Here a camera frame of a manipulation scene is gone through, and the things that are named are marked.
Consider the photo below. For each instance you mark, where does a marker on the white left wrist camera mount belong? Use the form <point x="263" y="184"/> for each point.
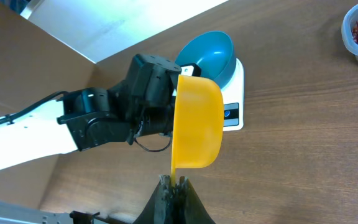
<point x="191" y="69"/>

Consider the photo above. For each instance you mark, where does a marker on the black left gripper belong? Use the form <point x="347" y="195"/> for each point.
<point x="156" y="120"/>

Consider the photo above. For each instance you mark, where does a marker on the white digital kitchen scale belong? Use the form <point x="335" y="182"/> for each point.
<point x="233" y="99"/>

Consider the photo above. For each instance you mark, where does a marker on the blue plastic bowl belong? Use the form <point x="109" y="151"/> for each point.
<point x="213" y="52"/>

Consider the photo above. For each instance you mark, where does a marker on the yellow plastic measuring scoop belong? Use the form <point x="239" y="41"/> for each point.
<point x="197" y="124"/>

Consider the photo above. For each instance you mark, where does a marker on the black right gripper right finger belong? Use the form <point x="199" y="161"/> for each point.
<point x="188" y="208"/>

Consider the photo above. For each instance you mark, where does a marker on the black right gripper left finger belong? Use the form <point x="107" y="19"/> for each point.
<point x="159" y="208"/>

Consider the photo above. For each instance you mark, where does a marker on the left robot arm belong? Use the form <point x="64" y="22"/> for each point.
<point x="142" y="104"/>

